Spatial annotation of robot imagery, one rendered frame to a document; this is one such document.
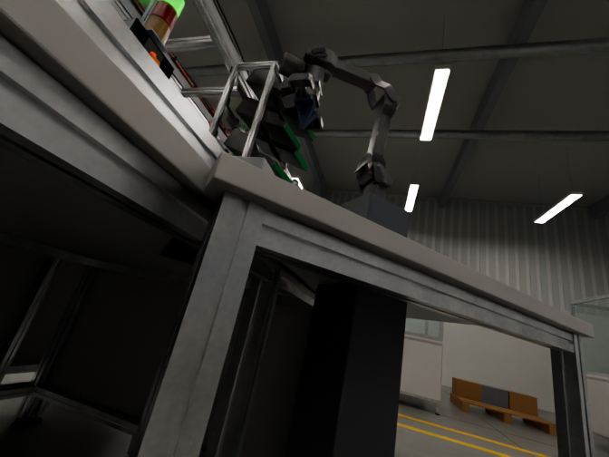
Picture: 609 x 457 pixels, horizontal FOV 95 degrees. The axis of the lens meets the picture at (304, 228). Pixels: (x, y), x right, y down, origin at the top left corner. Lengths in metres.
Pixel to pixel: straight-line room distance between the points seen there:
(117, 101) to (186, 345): 0.19
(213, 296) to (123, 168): 0.13
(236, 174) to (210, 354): 0.16
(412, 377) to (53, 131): 4.50
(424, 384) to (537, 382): 5.65
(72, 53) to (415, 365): 4.51
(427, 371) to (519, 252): 6.47
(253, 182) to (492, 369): 9.41
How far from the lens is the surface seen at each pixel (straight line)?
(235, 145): 1.12
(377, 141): 0.88
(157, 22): 0.86
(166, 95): 0.40
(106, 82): 0.24
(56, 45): 0.23
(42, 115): 0.24
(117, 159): 0.27
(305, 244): 0.32
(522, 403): 6.31
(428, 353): 4.57
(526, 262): 10.31
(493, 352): 9.58
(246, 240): 0.28
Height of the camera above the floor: 0.72
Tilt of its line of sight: 19 degrees up
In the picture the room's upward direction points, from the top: 12 degrees clockwise
